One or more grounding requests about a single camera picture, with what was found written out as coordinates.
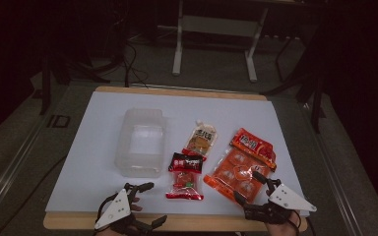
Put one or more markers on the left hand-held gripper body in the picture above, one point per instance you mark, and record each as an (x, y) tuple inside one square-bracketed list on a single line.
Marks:
[(116, 209)]

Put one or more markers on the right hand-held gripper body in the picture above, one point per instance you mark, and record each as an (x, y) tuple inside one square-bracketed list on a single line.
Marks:
[(288, 200)]

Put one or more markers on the orange jelly cup packet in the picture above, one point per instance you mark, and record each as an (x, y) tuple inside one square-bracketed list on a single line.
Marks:
[(239, 160)]

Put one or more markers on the clear plastic container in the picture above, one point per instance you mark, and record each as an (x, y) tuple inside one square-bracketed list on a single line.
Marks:
[(141, 144)]

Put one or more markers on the red and black snack packet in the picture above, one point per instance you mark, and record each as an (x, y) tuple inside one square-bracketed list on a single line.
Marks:
[(185, 164)]

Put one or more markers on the person's left hand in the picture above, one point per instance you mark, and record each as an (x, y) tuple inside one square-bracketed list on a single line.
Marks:
[(136, 207)]

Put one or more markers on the person's right hand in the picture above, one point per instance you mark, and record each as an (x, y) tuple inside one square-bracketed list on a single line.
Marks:
[(283, 229)]

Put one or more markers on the beige spouted sauce pouch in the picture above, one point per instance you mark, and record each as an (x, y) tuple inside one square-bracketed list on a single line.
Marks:
[(200, 141)]

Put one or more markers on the black metal stand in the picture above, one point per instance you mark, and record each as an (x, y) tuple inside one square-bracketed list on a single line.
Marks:
[(316, 98)]

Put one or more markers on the metal floor rail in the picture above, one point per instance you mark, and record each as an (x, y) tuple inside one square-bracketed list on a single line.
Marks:
[(10, 170), (334, 177)]

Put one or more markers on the white metal stand frame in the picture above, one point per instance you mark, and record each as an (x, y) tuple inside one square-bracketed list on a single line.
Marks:
[(218, 26)]

